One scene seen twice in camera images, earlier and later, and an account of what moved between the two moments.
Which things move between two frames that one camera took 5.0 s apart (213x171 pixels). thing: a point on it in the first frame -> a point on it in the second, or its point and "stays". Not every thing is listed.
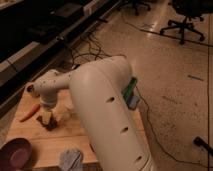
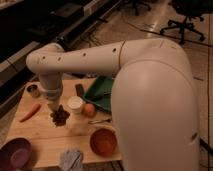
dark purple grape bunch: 52,123 -> 59,116
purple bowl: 16,155 stays
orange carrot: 34,109 stays
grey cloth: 71,160 stays
